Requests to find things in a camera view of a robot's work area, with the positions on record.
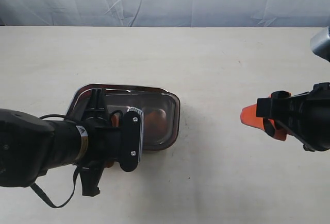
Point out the dark transparent lunch box lid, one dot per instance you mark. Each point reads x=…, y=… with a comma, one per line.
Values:
x=161, y=109

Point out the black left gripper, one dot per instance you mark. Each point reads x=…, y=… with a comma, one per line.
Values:
x=104, y=138

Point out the blue wrinkled backdrop cloth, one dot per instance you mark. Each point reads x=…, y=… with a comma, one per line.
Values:
x=166, y=13

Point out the stainless steel lunch box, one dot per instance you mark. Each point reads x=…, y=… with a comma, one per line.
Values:
x=116, y=97

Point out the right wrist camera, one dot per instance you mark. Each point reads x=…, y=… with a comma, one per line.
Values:
x=319, y=44

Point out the yellow toy cheese block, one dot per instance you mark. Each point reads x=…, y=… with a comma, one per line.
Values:
x=155, y=121

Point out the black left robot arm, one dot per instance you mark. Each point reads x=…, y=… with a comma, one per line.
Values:
x=31, y=146

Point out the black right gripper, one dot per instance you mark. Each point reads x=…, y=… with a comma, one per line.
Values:
x=305, y=116

